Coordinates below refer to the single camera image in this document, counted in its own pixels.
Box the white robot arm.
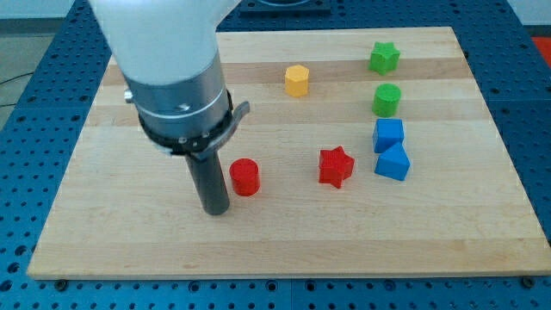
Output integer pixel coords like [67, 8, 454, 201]
[90, 0, 249, 160]

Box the red cylinder block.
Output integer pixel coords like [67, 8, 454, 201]
[229, 158, 260, 196]

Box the red star block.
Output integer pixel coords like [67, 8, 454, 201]
[319, 146, 355, 189]

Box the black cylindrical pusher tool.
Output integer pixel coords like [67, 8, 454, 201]
[186, 152, 230, 215]

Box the yellow hexagon block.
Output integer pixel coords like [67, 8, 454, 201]
[285, 65, 309, 97]

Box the wooden board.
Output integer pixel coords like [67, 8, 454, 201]
[28, 27, 550, 280]

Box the blue cube block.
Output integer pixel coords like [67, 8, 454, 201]
[372, 119, 405, 153]

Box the blue triangle block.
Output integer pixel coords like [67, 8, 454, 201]
[375, 143, 411, 181]

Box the green cylinder block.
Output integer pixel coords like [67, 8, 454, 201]
[372, 84, 401, 117]

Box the green star block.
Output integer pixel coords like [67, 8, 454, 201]
[368, 42, 400, 76]

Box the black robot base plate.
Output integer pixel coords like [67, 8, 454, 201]
[238, 0, 331, 16]

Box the black cable on floor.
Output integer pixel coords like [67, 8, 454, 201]
[0, 71, 34, 109]

